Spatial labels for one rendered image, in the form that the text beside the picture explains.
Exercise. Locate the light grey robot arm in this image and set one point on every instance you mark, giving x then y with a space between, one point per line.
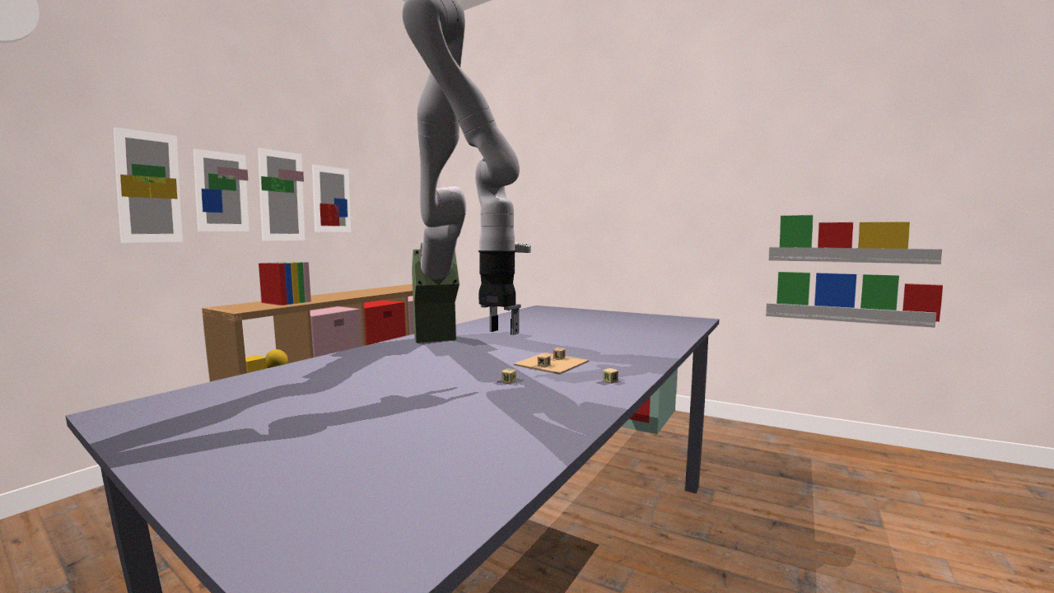
436 28

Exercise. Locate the tan square mat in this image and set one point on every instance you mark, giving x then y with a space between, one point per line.
557 366

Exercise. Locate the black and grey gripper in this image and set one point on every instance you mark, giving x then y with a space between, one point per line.
497 250

